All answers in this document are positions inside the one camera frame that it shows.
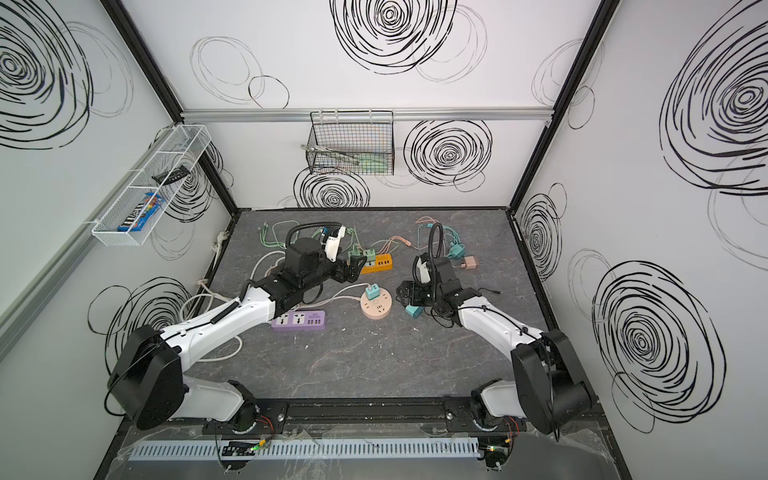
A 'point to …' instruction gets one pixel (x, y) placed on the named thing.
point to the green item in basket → (372, 166)
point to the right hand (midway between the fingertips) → (407, 290)
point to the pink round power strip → (378, 308)
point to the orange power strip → (384, 262)
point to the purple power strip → (300, 320)
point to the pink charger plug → (470, 263)
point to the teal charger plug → (373, 292)
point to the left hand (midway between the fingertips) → (356, 253)
